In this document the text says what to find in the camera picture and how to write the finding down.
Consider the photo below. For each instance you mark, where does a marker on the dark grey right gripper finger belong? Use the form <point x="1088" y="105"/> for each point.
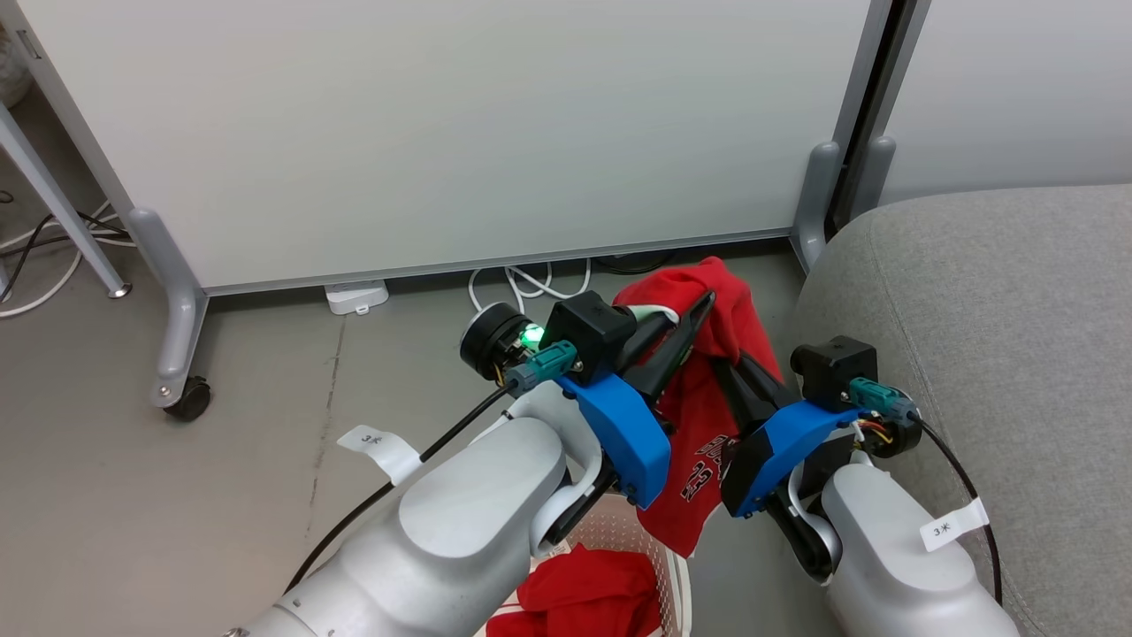
<point x="774" y="391"/>
<point x="745" y="398"/>

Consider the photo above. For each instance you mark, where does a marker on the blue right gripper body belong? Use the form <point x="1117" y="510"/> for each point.
<point x="778" y="447"/>

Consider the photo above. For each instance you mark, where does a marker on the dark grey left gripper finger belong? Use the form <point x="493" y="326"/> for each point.
<point x="685" y="341"/>
<point x="656" y="324"/>

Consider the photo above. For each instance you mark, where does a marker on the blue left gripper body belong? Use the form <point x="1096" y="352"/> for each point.
<point x="623" y="433"/>

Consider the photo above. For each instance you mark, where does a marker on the red printed basketball jersey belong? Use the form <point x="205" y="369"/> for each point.
<point x="703" y="416"/>

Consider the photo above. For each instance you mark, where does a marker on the red garment with white trim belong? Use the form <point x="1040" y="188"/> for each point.
<point x="588" y="593"/>

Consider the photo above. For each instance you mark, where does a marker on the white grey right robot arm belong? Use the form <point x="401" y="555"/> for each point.
<point x="893" y="557"/>

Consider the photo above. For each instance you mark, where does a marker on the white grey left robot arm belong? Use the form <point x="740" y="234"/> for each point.
<point x="460" y="540"/>

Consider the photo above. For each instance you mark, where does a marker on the white perforated laundry basket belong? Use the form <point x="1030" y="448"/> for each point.
<point x="659" y="540"/>

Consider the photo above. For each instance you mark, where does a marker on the black round right gripper motor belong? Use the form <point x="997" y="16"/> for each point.
<point x="895" y="433"/>

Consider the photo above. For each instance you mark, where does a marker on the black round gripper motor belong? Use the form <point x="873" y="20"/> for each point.
<point x="491" y="341"/>
<point x="895" y="433"/>

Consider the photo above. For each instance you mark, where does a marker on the black round left gripper motor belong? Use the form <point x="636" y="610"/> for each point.
<point x="491" y="341"/>

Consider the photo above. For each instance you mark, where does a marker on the grey fabric sofa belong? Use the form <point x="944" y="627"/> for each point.
<point x="1008" y="310"/>

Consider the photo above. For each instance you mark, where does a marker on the large white partition panel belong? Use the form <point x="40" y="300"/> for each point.
<point x="442" y="133"/>

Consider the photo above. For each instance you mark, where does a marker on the small white power box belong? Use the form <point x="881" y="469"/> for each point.
<point x="356" y="296"/>

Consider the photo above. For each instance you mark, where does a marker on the narrow white partition panel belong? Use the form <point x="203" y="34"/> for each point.
<point x="1008" y="88"/>

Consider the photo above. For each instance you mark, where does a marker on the black caster wheel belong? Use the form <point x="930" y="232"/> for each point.
<point x="190" y="400"/>

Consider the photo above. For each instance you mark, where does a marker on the grey partition foot with caster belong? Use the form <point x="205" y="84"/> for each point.
<point x="181" y="310"/>

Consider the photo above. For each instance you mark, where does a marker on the grey metal table leg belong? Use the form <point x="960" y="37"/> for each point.
<point x="62" y="208"/>

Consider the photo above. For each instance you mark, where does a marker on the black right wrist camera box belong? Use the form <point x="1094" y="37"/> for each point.
<point x="836" y="367"/>

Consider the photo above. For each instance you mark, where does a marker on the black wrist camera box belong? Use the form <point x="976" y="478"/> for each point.
<point x="836" y="367"/>
<point x="588" y="332"/>

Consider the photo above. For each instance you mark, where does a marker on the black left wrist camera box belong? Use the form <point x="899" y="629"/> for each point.
<point x="588" y="332"/>

